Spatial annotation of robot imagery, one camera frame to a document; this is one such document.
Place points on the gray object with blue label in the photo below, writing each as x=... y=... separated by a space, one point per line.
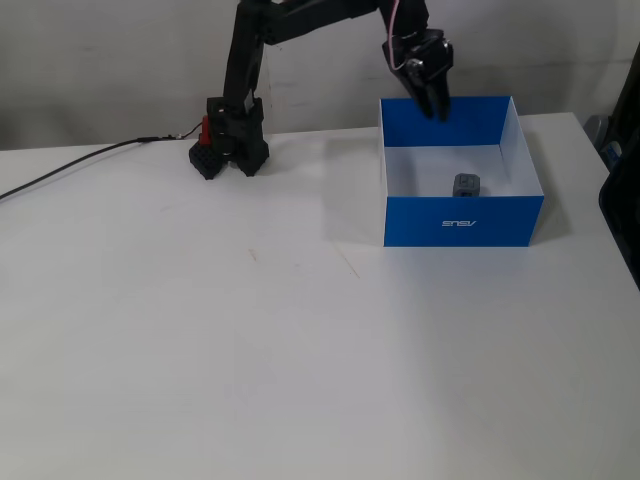
x=597 y=127

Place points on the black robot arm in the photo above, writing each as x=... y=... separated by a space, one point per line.
x=245 y=60

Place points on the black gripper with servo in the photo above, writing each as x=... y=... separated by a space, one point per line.
x=429 y=64

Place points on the blue cardboard box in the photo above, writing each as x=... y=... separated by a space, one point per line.
x=460 y=222

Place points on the black honeycomb robot base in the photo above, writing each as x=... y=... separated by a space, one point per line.
x=205 y=162

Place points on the small gray cube block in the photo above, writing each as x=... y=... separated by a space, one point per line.
x=467 y=186

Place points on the red controller board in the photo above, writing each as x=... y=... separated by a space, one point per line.
x=205 y=130

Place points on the large black case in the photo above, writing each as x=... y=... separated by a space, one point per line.
x=625 y=200

